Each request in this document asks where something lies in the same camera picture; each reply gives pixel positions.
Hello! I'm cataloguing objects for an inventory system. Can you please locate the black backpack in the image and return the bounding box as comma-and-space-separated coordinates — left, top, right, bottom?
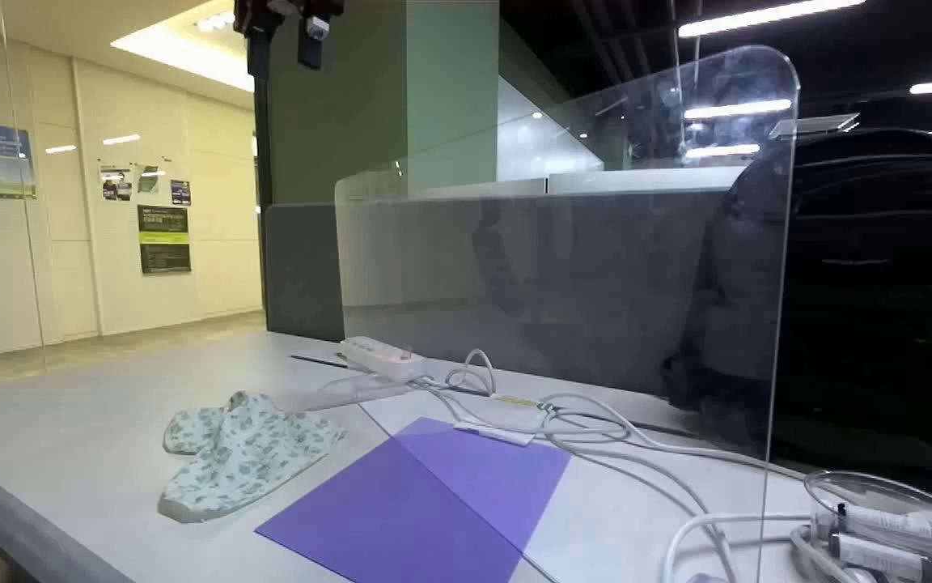
663, 124, 932, 495

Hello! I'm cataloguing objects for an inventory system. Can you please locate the white plug adapter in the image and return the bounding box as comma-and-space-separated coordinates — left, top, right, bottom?
788, 528, 932, 583
810, 500, 932, 553

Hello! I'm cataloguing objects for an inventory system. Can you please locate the white power strip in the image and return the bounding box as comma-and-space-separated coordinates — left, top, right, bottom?
332, 335, 428, 387

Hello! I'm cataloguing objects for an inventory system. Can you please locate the dark green wall sign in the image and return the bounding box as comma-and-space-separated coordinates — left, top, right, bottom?
136, 202, 195, 280

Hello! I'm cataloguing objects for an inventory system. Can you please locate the transparent acrylic screen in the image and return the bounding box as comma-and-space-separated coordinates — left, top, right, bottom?
298, 44, 805, 583

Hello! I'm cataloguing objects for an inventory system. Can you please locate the white tangled cable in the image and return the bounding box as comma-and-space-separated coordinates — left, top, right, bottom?
428, 387, 816, 583

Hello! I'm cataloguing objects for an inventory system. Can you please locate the purple paper sheet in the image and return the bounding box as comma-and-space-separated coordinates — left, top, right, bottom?
252, 418, 574, 583

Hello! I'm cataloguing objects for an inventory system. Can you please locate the green pillar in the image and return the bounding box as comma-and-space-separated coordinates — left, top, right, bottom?
266, 0, 502, 209

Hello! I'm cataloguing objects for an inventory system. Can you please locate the green floral white cloth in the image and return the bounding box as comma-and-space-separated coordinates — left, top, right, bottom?
154, 389, 348, 528

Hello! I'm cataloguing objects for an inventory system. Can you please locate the grey office partition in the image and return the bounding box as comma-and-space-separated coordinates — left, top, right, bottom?
259, 161, 751, 396

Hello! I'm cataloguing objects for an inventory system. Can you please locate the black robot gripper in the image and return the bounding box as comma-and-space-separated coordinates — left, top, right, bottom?
232, 0, 337, 76

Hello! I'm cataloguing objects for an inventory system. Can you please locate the square ceiling light panel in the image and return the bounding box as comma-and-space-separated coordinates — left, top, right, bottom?
106, 0, 259, 99

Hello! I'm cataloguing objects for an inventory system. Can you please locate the white looped power cable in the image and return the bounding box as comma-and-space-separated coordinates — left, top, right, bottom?
440, 347, 502, 398

